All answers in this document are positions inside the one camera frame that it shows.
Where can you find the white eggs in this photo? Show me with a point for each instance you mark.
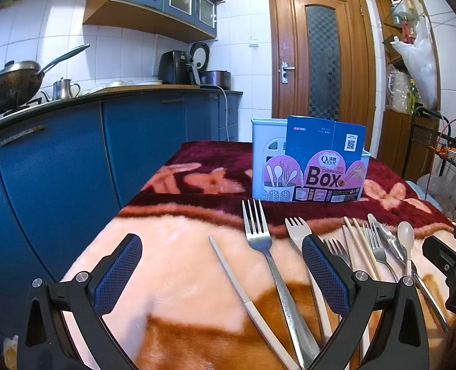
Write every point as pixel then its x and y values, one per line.
pixel 452 214

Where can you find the wooden chopstick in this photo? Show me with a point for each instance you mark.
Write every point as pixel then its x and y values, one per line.
pixel 367 246
pixel 361 247

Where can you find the white plastic bag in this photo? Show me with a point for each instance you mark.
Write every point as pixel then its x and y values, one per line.
pixel 418 69

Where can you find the wooden cutting board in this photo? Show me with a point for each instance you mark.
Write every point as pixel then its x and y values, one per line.
pixel 147 87

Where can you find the steel tongs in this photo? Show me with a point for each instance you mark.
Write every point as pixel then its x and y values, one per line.
pixel 389 239

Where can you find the blue cardboard package sleeve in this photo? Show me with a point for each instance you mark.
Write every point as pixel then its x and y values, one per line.
pixel 324 154

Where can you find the blue wall cabinet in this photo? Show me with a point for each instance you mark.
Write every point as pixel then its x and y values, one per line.
pixel 154 4

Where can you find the silver and white chopstick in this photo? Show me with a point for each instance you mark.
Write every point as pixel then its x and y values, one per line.
pixel 247 304

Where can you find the red and pink printed blanket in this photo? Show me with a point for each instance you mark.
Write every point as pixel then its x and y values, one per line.
pixel 181 262

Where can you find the dark rice cooker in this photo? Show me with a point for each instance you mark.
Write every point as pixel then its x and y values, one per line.
pixel 216 79

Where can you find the clear plastic jug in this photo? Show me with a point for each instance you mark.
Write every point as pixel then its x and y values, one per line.
pixel 396 90

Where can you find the large steel fork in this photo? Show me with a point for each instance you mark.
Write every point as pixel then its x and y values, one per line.
pixel 274 269

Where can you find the small steel fork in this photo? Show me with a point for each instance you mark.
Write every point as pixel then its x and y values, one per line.
pixel 335 250

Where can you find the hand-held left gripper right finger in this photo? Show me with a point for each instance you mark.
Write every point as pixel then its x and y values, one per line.
pixel 324 273

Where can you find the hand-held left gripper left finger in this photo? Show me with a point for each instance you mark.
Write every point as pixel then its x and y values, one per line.
pixel 120 273

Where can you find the red bottle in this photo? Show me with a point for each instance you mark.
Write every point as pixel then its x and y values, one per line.
pixel 407 31

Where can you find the light blue plastic utensil holder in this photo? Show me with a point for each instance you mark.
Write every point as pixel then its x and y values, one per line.
pixel 259 154

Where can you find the black air fryer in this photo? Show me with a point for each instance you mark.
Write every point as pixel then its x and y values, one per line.
pixel 174 67

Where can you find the wooden wall shelf niche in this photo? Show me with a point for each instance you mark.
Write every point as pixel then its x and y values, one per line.
pixel 393 138

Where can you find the steel wok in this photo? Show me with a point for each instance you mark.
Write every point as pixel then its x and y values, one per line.
pixel 12 84

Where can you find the brown wooden door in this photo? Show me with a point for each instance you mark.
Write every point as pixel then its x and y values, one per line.
pixel 289 38

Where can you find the steel kettle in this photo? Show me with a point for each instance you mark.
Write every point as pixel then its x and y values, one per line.
pixel 63 89

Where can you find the white light switch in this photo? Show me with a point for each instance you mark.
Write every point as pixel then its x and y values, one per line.
pixel 254 42

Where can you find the clear plastic bag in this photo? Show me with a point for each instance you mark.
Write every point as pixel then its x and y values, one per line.
pixel 441 189

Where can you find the slim steel fork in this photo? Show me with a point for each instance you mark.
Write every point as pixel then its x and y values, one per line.
pixel 374 239

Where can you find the blue base cabinet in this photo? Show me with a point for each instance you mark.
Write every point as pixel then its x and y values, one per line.
pixel 58 169

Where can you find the white plastic spoon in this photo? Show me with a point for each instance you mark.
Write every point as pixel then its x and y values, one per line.
pixel 405 235

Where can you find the green bottle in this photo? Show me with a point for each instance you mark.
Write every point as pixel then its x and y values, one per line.
pixel 412 98

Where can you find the gas stove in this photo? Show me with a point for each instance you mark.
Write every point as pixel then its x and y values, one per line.
pixel 16 110

